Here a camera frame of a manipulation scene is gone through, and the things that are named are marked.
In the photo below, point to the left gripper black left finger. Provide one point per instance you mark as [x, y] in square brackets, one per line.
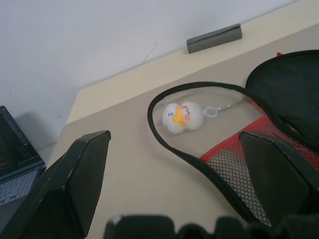
[64, 189]

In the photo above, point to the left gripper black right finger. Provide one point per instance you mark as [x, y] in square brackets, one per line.
[281, 179]

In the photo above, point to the red paddle case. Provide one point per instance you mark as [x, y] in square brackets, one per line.
[286, 79]

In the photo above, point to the dark open laptop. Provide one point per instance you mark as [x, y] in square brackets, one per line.
[15, 149]

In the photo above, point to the gray fabric pouch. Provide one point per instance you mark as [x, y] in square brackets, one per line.
[214, 38]

